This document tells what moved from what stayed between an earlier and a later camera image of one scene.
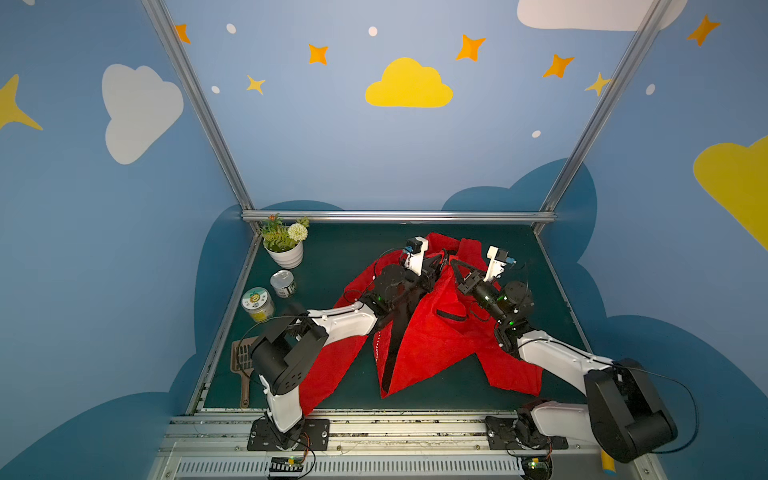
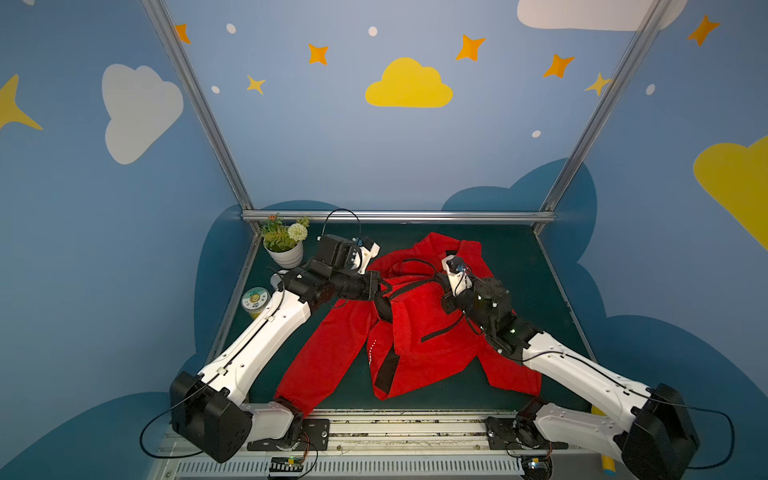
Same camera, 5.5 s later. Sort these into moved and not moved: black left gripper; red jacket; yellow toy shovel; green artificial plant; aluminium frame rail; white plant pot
Moved: black left gripper; red jacket
Not moved: white plant pot; yellow toy shovel; green artificial plant; aluminium frame rail
